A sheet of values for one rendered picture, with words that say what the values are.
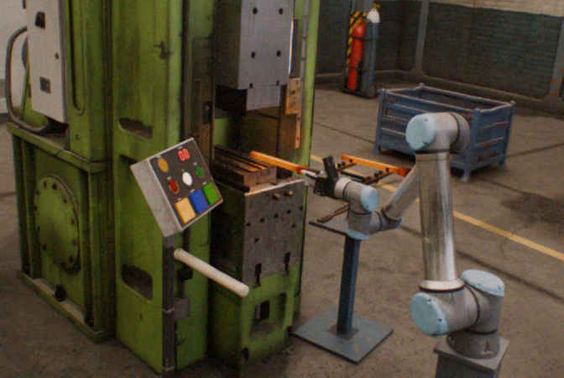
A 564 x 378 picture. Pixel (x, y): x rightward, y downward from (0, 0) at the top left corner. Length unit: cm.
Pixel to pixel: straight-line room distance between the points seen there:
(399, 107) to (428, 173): 460
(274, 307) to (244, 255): 47
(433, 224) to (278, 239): 104
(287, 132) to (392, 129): 375
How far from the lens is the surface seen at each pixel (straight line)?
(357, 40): 1020
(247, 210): 277
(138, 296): 313
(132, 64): 291
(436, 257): 215
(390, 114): 678
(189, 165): 242
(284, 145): 312
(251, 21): 265
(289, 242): 305
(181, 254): 282
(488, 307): 230
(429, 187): 212
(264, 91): 276
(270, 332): 321
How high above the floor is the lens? 185
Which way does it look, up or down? 17 degrees down
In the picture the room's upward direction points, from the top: 4 degrees clockwise
